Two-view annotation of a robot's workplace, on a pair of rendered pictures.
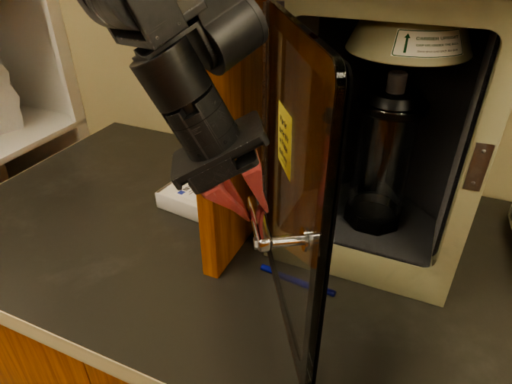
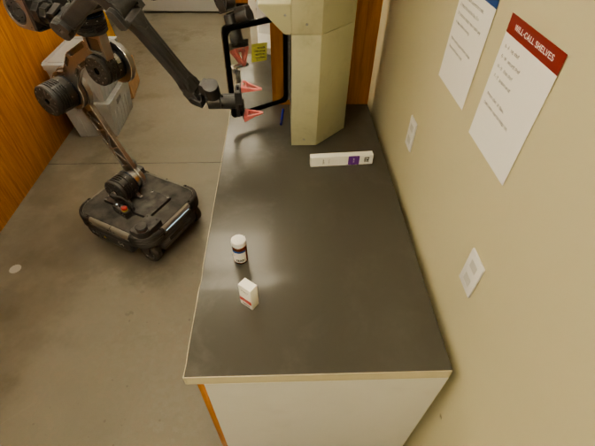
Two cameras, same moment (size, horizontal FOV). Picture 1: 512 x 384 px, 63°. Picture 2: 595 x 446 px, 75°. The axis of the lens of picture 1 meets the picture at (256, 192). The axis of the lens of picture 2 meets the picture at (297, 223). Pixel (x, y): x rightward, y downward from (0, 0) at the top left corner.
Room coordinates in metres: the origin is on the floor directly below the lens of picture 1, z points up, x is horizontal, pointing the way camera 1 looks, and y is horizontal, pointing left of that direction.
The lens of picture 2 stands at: (-0.14, -1.64, 1.93)
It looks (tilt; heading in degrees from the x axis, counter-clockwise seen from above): 45 degrees down; 64
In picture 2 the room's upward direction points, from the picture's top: 1 degrees clockwise
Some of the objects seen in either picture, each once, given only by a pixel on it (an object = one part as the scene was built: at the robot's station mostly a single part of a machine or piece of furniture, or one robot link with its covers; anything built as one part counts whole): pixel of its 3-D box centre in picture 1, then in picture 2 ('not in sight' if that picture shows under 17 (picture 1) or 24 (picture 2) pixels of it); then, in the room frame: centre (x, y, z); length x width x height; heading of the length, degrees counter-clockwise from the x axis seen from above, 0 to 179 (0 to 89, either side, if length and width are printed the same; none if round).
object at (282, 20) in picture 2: not in sight; (275, 5); (0.49, -0.14, 1.46); 0.32 x 0.12 x 0.10; 66
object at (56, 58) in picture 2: not in sight; (88, 68); (-0.31, 2.03, 0.49); 0.60 x 0.42 x 0.33; 66
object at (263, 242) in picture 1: (274, 222); not in sight; (0.37, -0.02, 1.20); 0.10 x 0.05 x 0.03; 8
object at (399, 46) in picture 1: (410, 30); not in sight; (0.63, -0.22, 1.34); 0.18 x 0.18 x 0.05
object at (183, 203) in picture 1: (200, 196); not in sight; (0.78, 0.12, 0.96); 0.16 x 0.12 x 0.04; 60
